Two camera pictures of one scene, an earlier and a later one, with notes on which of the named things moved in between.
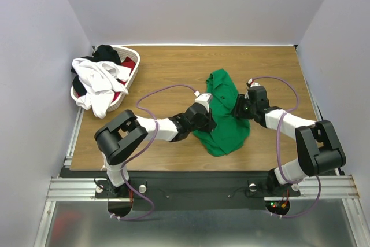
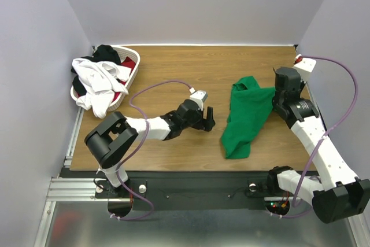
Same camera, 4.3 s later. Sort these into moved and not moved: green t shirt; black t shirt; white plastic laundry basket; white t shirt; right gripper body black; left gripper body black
Moved: right gripper body black; green t shirt
Not moved: white plastic laundry basket; black t shirt; white t shirt; left gripper body black
